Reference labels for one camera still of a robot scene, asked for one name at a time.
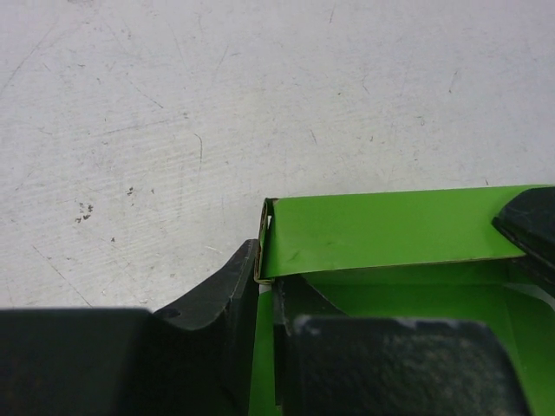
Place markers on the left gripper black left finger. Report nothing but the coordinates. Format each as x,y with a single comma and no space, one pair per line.
191,357

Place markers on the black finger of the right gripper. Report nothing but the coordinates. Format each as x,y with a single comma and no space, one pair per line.
527,221

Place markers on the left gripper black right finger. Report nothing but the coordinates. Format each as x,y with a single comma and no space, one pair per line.
330,363

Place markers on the green paper box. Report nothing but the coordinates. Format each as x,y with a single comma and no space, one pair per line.
422,254

